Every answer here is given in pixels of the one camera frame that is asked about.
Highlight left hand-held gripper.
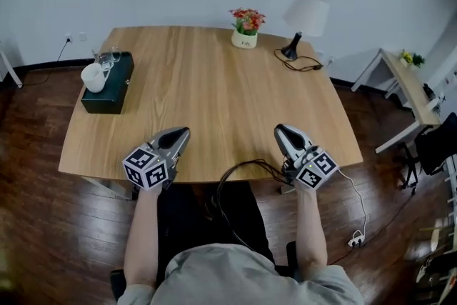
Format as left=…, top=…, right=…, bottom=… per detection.
left=122, top=126, right=191, bottom=192

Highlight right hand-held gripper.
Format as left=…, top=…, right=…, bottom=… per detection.
left=273, top=124, right=339, bottom=190

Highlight white mug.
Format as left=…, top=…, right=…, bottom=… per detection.
left=80, top=62, right=108, bottom=94

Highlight clear glass cup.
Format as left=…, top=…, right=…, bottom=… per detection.
left=91, top=45, right=121, bottom=71

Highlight person's right forearm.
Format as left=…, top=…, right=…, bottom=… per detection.
left=294, top=184, right=328, bottom=281

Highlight person's left forearm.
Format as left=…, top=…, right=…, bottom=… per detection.
left=123, top=185, right=164, bottom=289

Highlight dark green box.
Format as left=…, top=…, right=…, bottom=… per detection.
left=81, top=51, right=135, bottom=115

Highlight person's black trousers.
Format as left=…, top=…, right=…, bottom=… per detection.
left=156, top=181, right=276, bottom=276

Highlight white power strip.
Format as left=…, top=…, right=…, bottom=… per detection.
left=348, top=229, right=366, bottom=249

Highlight potted red flowers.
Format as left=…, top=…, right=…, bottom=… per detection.
left=228, top=8, right=266, bottom=49

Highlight white side desk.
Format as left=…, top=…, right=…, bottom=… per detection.
left=351, top=48, right=442, bottom=154

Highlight white shade table lamp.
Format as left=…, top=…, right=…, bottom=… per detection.
left=281, top=0, right=331, bottom=61

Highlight black office chair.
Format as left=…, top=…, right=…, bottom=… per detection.
left=398, top=112, right=457, bottom=190

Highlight small yellow potted plant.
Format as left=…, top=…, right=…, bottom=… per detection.
left=398, top=49, right=426, bottom=69

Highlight person's grey shirt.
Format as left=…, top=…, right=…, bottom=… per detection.
left=117, top=242, right=365, bottom=305

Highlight white slatted rack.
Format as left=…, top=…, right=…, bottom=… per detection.
left=444, top=153, right=457, bottom=219

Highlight black gripper cable bundle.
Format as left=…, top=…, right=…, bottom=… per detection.
left=216, top=159, right=297, bottom=254

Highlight black lamp cable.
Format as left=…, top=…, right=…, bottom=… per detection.
left=273, top=48, right=325, bottom=73

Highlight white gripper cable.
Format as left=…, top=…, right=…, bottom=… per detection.
left=337, top=167, right=368, bottom=236

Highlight black floor cable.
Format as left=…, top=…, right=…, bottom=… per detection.
left=328, top=196, right=418, bottom=265

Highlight black wall socket cable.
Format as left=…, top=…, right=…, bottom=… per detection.
left=21, top=40, right=71, bottom=86

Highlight light wooden frame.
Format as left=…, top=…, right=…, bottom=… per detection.
left=416, top=217, right=457, bottom=305

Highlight white furniture leg frame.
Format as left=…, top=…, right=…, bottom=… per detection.
left=0, top=49, right=24, bottom=89

